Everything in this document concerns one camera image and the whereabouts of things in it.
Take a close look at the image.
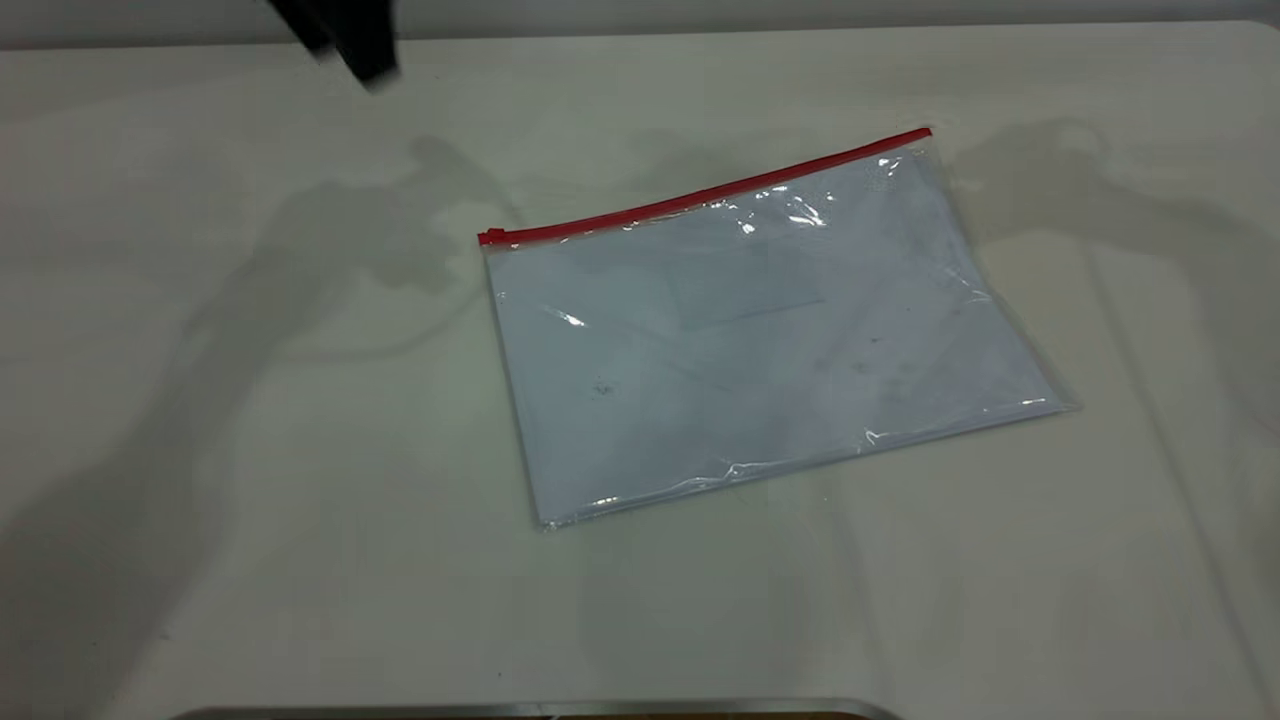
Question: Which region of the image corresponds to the transparent zip bag red zipper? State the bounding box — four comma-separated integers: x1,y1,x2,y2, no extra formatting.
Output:
476,126,1083,532

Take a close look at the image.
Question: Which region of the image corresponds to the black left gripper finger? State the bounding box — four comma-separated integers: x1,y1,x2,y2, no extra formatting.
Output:
266,0,403,89

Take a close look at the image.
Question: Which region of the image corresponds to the silver metal frame edge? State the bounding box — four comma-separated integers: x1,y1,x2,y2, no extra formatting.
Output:
168,697,903,720

